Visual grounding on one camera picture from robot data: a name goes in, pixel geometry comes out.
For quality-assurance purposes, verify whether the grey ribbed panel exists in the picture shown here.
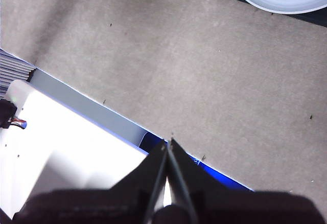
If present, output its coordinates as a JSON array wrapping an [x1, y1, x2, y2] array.
[[0, 49, 36, 99]]

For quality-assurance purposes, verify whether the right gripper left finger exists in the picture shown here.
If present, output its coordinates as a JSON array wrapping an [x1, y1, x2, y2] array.
[[12, 139, 169, 224]]

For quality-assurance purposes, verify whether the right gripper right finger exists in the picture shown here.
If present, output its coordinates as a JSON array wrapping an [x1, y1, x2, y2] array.
[[166, 137, 327, 224]]

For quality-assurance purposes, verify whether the black plug with red wires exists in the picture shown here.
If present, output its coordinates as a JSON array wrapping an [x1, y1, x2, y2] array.
[[0, 100, 28, 130]]

